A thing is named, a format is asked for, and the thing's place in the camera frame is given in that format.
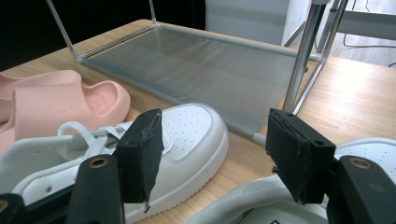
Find metal shoe rack grey shelves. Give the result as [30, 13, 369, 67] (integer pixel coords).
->
[46, 0, 349, 147]

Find pink slipper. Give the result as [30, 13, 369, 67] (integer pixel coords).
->
[0, 79, 132, 157]
[0, 69, 82, 124]

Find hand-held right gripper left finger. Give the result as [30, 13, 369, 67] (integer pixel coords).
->
[112, 107, 165, 214]

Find white sneaker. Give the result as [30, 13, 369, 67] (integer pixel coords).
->
[0, 103, 230, 224]
[183, 137, 396, 224]

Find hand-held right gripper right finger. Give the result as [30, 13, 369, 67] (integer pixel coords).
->
[265, 107, 337, 206]

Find white desk frame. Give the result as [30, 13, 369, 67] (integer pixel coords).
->
[314, 0, 396, 55]

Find white cabinet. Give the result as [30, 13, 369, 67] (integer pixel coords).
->
[205, 0, 312, 48]

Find black floor cable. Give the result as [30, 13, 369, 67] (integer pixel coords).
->
[342, 0, 396, 68]

